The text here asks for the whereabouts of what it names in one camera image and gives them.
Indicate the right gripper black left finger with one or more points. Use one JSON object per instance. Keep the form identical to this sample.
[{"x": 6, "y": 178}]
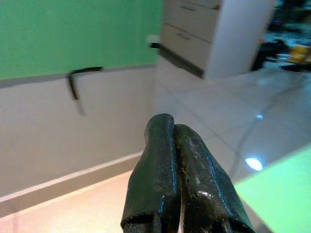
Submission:
[{"x": 155, "y": 170}]

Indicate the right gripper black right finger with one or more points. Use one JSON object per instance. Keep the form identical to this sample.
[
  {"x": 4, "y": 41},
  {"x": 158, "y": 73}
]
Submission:
[{"x": 204, "y": 184}]

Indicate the green table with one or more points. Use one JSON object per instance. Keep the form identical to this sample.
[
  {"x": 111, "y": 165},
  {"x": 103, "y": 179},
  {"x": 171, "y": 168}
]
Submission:
[{"x": 279, "y": 194}]

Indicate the small white black object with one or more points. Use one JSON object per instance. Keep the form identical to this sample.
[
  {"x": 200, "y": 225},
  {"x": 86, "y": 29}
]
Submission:
[{"x": 153, "y": 40}]

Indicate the white drawer cabinet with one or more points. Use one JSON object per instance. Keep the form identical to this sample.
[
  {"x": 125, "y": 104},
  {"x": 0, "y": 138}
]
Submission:
[{"x": 233, "y": 36}]

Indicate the yellow object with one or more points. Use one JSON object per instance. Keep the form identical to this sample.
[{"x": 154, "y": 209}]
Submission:
[{"x": 298, "y": 53}]

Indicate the black wall hook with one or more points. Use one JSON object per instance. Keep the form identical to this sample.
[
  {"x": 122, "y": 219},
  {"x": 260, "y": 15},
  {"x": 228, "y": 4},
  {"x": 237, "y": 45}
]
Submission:
[{"x": 73, "y": 85}]

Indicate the black furniture frame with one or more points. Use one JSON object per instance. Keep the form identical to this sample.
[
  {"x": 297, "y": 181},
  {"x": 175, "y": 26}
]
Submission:
[{"x": 269, "y": 48}]

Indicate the green wall board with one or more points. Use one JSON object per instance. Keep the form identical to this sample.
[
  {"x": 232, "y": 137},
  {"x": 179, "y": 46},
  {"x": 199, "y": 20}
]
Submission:
[{"x": 73, "y": 34}]

